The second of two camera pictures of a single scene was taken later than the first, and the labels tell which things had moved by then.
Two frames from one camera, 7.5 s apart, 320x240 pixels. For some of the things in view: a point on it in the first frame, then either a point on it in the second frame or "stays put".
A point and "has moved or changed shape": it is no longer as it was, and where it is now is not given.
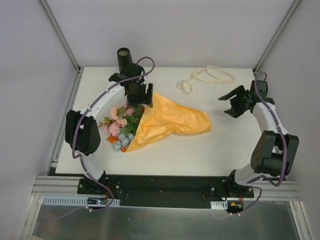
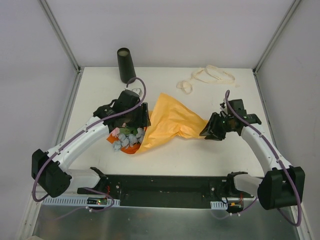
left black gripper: x=139 y=97 → x=145 y=114
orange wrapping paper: x=162 y=120 has moved or changed shape
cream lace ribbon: x=210 y=74 stays put
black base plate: x=166 y=191 stays put
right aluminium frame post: x=283 y=22 stays put
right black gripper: x=240 y=102 → x=219 y=127
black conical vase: x=124 y=58 stays put
